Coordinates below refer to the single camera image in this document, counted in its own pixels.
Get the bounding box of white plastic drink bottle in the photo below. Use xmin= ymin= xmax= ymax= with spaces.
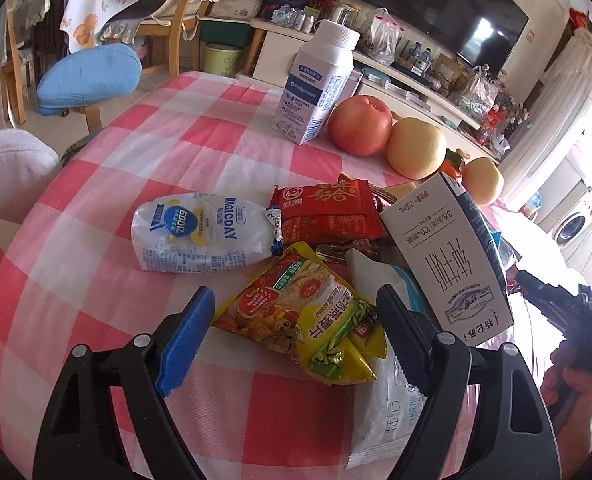
xmin=272 ymin=19 xmax=361 ymax=146

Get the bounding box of wooden chair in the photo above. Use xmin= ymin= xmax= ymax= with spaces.
xmin=135 ymin=0 xmax=211 ymax=77

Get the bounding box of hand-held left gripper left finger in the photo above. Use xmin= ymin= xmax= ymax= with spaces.
xmin=32 ymin=286 xmax=217 ymax=480

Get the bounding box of white bread bag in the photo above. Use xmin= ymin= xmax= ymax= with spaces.
xmin=131 ymin=192 xmax=283 ymax=275

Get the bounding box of black television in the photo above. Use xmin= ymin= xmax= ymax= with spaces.
xmin=335 ymin=0 xmax=530 ymax=77

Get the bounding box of white cushion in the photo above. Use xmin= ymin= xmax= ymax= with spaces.
xmin=0 ymin=129 xmax=61 ymax=223

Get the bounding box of electric kettle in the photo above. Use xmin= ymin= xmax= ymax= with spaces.
xmin=327 ymin=2 xmax=363 ymax=29

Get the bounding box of white milk carton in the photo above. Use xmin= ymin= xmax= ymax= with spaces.
xmin=378 ymin=172 xmax=515 ymax=347

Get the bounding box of red apple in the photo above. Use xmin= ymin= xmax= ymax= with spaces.
xmin=327 ymin=95 xmax=393 ymax=157

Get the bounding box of red drink bottle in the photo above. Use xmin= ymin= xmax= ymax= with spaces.
xmin=480 ymin=106 xmax=505 ymax=147

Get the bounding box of yellow green oatmeal packet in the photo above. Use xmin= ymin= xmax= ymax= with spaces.
xmin=211 ymin=241 xmax=387 ymax=386

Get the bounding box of orange tangerine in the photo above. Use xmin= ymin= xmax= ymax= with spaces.
xmin=443 ymin=149 xmax=464 ymax=183

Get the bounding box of orange print white cloth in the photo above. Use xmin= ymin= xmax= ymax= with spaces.
xmin=62 ymin=0 xmax=179 ymax=55

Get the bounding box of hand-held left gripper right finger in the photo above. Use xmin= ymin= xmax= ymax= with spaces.
xmin=376 ymin=284 xmax=562 ymax=480

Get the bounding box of yellow wafer packet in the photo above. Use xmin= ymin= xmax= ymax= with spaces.
xmin=376 ymin=181 xmax=421 ymax=203

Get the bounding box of red snack packet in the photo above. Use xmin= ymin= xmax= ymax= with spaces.
xmin=268 ymin=178 xmax=385 ymax=247

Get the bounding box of white television cabinet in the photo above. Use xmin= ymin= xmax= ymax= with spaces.
xmin=250 ymin=16 xmax=501 ymax=162

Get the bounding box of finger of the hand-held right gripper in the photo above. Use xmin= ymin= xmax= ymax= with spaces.
xmin=514 ymin=269 xmax=592 ymax=342

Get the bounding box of large yellow pear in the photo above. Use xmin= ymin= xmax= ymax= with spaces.
xmin=386 ymin=116 xmax=447 ymax=181

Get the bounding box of clear plastic bag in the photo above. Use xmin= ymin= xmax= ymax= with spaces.
xmin=454 ymin=64 xmax=502 ymax=122
xmin=362 ymin=7 xmax=403 ymax=67

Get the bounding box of small yellow pear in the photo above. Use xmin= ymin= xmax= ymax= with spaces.
xmin=462 ymin=156 xmax=505 ymax=206

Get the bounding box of lace covered air conditioner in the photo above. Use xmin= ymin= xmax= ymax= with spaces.
xmin=500 ymin=9 xmax=592 ymax=203

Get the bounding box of person's right hand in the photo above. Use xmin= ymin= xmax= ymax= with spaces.
xmin=540 ymin=352 xmax=592 ymax=413

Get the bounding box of pink checkered tablecloth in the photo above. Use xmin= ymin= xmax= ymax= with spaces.
xmin=0 ymin=70 xmax=566 ymax=480

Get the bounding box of blue cushioned stool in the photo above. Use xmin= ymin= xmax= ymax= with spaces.
xmin=37 ymin=43 xmax=143 ymax=132

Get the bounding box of green waste bin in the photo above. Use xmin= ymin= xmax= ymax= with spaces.
xmin=203 ymin=42 xmax=245 ymax=79

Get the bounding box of white blue snack packet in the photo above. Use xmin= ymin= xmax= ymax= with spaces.
xmin=345 ymin=247 xmax=429 ymax=471

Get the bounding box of white washing machine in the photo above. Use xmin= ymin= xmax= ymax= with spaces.
xmin=550 ymin=194 xmax=592 ymax=263

